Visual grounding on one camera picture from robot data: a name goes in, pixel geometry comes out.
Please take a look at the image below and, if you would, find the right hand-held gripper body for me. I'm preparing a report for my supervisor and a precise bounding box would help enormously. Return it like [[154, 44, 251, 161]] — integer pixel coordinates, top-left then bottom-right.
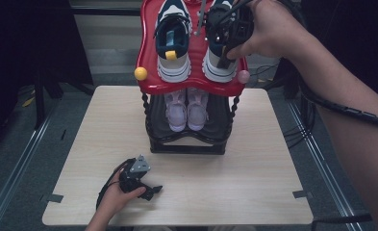
[[194, 0, 256, 50]]

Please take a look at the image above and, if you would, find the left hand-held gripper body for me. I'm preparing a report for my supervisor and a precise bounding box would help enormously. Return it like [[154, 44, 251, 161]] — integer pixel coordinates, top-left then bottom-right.
[[118, 154, 152, 194]]

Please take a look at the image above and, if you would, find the navy and white sneaker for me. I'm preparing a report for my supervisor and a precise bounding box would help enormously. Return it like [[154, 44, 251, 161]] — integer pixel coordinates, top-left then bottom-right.
[[154, 0, 192, 84], [201, 0, 239, 84]]

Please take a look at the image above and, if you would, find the red and black shoe rack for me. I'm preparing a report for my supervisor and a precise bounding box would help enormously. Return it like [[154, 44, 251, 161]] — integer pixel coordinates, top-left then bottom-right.
[[134, 0, 252, 156]]

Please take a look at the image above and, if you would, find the lilac sandal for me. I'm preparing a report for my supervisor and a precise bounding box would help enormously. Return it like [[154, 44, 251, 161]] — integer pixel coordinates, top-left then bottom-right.
[[186, 88, 210, 132], [163, 90, 189, 133]]

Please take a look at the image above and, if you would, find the person's left hand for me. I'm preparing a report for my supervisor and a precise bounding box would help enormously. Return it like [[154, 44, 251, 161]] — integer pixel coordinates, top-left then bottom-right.
[[96, 164, 147, 223]]

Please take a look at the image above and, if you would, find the person's right hand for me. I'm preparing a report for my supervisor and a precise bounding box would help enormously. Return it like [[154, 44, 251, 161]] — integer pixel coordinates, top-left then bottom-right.
[[226, 0, 310, 62]]

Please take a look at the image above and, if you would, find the black tape strip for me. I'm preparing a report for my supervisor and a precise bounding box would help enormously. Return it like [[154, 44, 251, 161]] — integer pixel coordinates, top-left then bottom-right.
[[45, 193, 64, 204], [292, 190, 315, 200]]

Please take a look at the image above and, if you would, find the black metal stand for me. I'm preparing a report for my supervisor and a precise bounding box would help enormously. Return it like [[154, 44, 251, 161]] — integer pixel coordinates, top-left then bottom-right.
[[32, 71, 65, 131]]

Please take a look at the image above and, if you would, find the dark curtain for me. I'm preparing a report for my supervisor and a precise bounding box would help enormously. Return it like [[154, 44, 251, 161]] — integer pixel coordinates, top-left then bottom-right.
[[0, 0, 94, 158], [272, 0, 378, 107]]

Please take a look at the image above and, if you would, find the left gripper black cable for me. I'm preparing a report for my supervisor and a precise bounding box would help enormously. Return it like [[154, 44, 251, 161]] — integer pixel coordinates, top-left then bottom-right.
[[95, 158, 137, 212]]

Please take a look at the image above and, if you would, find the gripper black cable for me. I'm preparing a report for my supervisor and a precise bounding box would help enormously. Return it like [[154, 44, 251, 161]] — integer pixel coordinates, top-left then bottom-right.
[[300, 76, 378, 225], [95, 158, 137, 212]]

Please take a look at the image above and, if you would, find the black floor cable bundle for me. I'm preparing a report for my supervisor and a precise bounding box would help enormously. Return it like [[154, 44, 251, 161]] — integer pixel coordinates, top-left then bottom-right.
[[252, 62, 317, 149]]

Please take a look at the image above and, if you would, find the metal floor rail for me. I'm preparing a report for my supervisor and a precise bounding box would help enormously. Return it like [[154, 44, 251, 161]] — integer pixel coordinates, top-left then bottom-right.
[[0, 105, 61, 231], [287, 99, 365, 231]]

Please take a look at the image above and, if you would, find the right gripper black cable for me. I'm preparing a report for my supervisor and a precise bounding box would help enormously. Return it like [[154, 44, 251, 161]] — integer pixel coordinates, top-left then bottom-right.
[[300, 76, 378, 225]]

